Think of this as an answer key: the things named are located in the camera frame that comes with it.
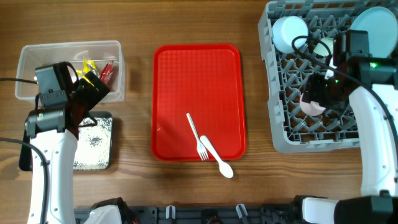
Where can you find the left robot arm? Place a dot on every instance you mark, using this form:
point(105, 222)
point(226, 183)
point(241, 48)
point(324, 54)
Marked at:
point(53, 136)

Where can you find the light blue bowl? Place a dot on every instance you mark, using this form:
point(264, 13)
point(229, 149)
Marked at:
point(285, 30)

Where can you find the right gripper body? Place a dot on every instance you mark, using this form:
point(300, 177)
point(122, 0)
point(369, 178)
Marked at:
point(336, 92)

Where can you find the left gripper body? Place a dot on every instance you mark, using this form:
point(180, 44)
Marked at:
point(84, 103)

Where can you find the clear plastic bin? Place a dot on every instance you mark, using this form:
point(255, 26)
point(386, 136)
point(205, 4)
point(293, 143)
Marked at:
point(101, 52)

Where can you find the white plastic spoon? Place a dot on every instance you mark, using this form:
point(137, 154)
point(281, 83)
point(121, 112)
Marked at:
point(224, 167)

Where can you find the red snack wrapper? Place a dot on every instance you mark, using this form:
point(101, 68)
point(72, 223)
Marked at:
point(107, 73)

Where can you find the black waste tray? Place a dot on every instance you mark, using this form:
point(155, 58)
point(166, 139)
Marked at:
point(95, 142)

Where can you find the white plastic fork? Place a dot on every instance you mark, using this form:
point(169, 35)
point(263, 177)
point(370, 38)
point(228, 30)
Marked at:
point(201, 149)

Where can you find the grey dishwasher rack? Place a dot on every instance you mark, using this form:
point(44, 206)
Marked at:
point(292, 130)

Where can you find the white upturned cup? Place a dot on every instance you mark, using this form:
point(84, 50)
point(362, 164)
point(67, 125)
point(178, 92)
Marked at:
point(312, 108)

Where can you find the red serving tray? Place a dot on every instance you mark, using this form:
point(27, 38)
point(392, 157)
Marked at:
point(206, 82)

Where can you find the yellow foil wrapper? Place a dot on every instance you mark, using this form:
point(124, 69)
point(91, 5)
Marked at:
point(88, 66)

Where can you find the green bowl with rice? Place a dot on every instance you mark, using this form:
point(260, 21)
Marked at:
point(324, 47)

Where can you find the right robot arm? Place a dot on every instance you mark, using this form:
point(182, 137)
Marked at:
point(375, 111)

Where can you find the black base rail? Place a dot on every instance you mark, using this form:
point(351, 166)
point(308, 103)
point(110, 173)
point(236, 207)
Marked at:
point(200, 215)

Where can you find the light blue plate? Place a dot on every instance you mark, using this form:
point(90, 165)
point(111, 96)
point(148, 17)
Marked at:
point(381, 25)

